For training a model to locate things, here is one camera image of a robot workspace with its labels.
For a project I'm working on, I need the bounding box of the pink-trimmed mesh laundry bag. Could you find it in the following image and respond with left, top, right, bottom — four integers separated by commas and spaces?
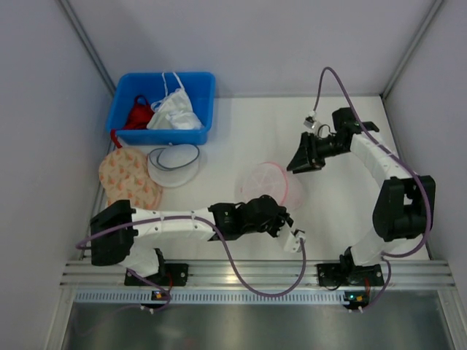
234, 162, 305, 211

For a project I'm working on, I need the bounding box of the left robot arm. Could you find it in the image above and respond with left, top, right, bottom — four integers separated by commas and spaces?
90, 195, 301, 277

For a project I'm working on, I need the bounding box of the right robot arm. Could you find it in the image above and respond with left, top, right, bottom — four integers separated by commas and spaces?
287, 107, 436, 275

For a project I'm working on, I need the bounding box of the blue-trimmed mesh laundry bag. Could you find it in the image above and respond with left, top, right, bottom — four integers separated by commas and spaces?
147, 144, 201, 188

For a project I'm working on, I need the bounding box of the white bra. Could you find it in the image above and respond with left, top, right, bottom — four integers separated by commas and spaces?
146, 72, 203, 131

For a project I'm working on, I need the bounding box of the red bra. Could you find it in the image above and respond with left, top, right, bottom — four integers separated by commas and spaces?
106, 93, 154, 148

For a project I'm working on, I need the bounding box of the blue plastic bin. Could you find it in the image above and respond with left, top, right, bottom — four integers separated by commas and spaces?
106, 71, 216, 145

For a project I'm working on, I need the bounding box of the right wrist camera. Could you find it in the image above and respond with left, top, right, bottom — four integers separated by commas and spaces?
304, 110, 330, 137

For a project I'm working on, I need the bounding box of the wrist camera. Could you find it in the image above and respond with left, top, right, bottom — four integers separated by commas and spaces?
304, 110, 330, 137
277, 224, 306, 253

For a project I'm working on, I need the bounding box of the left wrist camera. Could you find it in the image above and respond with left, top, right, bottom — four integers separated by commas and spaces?
277, 224, 306, 253

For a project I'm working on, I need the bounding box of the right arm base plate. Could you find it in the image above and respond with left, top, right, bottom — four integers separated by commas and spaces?
317, 262, 385, 290

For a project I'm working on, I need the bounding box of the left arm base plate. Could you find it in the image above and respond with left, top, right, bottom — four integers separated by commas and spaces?
124, 262, 189, 287

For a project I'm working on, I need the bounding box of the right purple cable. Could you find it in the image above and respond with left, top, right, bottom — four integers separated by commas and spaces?
309, 66, 433, 313

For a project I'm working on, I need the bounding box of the purple cable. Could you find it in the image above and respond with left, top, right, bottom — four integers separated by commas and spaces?
309, 66, 433, 313
75, 214, 307, 312

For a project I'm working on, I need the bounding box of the aluminium mounting rail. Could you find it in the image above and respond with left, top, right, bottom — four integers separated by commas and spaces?
60, 233, 456, 289

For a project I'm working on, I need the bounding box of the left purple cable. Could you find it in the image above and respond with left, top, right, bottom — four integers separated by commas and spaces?
75, 214, 307, 312

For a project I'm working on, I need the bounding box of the slotted cable duct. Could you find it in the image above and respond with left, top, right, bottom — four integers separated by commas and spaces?
74, 289, 368, 306

